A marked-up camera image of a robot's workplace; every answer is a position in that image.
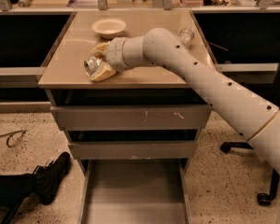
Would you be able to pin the black shoe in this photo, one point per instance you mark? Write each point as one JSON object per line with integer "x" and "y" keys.
{"x": 48, "y": 178}

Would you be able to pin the grey drawer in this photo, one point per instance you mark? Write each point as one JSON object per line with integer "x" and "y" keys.
{"x": 133, "y": 145}
{"x": 130, "y": 109}

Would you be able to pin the grey top drawer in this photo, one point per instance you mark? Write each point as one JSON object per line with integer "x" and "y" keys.
{"x": 130, "y": 109}

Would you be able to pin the open bottom drawer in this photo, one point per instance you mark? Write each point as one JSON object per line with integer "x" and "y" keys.
{"x": 135, "y": 192}

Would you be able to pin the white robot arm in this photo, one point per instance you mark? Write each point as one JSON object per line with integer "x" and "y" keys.
{"x": 253, "y": 117}

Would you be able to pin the white paper bowl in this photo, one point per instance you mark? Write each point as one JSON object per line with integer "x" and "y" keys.
{"x": 109, "y": 28}

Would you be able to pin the clear plastic bottle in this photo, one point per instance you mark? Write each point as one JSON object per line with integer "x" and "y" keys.
{"x": 186, "y": 35}

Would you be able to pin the black trouser leg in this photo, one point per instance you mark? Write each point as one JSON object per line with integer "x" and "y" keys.
{"x": 16, "y": 187}

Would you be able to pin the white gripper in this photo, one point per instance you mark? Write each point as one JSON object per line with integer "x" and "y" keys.
{"x": 116, "y": 54}

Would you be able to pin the grey drawer cabinet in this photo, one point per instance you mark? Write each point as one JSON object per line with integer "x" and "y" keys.
{"x": 66, "y": 70}

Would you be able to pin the grey middle drawer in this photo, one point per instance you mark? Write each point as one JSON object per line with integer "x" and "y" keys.
{"x": 133, "y": 145}

